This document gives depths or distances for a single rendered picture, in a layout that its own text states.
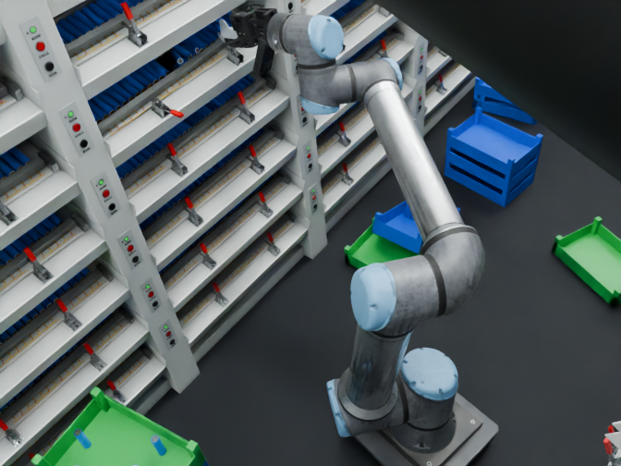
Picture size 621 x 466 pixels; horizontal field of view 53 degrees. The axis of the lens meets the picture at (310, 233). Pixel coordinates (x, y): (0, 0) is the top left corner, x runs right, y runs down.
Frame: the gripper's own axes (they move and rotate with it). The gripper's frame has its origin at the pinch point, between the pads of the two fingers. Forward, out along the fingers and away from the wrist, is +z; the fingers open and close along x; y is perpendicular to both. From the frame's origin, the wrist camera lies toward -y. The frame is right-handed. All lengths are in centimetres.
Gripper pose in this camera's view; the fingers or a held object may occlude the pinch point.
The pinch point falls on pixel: (225, 34)
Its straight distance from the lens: 171.7
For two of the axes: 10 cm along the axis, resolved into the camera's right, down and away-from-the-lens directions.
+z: -7.5, -2.6, 6.1
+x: -6.2, 6.1, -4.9
